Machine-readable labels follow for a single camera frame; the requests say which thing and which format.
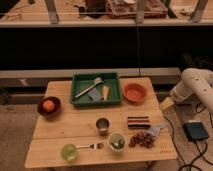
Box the green plastic tray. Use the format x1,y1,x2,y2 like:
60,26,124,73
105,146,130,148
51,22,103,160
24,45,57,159
70,72,122,107

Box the dark red bowl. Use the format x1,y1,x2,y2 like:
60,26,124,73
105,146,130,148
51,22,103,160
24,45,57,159
37,96,61,117

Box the white cup with greens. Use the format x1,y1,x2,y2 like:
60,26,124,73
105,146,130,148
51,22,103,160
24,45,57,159
108,132,126,153

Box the orange plastic bowl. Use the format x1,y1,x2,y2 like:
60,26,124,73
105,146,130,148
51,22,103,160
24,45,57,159
123,83,147,103

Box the small silver fork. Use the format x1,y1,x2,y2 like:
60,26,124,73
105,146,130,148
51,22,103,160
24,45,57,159
77,143,104,150

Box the yellow tag on arm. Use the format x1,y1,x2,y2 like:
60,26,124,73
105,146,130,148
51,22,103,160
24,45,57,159
159,97,174,110

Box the black pedal box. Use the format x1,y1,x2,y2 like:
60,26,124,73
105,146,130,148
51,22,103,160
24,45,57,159
183,122,209,141

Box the light wooden table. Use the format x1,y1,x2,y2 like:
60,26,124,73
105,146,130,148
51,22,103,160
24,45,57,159
25,77,177,168

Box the clear plastic bag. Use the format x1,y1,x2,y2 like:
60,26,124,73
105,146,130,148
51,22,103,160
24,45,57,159
147,123,167,137

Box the orange fruit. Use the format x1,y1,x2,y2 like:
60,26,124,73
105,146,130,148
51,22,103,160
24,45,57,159
43,100,55,112

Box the green plastic cup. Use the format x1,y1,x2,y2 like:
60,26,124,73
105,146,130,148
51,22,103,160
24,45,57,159
61,144,78,162

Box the yellow toy carrot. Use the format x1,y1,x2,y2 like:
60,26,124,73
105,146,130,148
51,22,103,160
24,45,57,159
102,85,109,101

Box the blue grey sponge piece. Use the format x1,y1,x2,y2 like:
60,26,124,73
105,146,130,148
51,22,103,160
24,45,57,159
88,88,101,101

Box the black cable on floor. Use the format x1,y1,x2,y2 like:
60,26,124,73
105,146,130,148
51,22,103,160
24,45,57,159
163,103,213,171

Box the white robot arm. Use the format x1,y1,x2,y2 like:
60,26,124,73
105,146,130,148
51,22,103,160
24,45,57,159
170,68,213,113

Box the small metal cup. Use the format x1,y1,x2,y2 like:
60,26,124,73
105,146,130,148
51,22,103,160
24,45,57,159
96,118,110,136

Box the bunch of dark grapes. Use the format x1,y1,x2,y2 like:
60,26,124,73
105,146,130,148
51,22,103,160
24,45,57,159
129,132,155,148

